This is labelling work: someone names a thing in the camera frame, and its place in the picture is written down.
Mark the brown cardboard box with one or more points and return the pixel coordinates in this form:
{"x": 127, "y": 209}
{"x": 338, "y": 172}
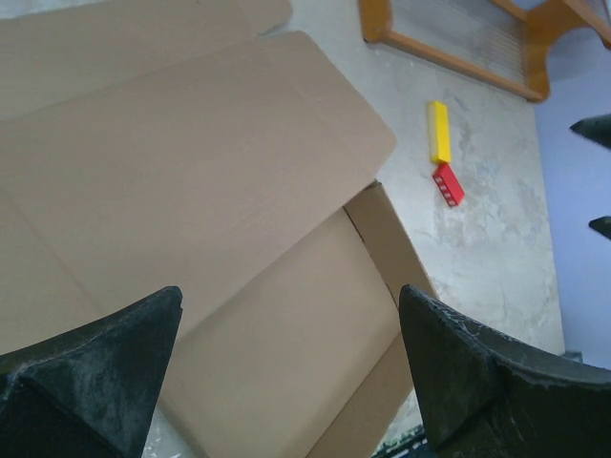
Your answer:
{"x": 149, "y": 144}

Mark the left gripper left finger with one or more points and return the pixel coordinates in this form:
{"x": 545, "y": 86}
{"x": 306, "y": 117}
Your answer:
{"x": 91, "y": 391}

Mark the wooden three-tier rack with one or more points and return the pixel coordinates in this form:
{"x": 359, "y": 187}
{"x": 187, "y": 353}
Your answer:
{"x": 496, "y": 42}

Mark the red toy brick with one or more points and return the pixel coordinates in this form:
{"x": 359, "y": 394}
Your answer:
{"x": 448, "y": 184}

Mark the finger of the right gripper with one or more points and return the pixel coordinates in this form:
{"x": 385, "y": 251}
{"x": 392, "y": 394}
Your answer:
{"x": 601, "y": 226}
{"x": 595, "y": 128}

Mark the yellow toy block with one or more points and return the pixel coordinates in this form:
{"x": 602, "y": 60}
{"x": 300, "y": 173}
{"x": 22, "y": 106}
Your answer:
{"x": 439, "y": 132}

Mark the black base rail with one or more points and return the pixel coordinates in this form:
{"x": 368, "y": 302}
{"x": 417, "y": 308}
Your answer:
{"x": 412, "y": 444}

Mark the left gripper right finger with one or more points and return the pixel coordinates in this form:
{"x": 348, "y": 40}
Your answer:
{"x": 482, "y": 393}

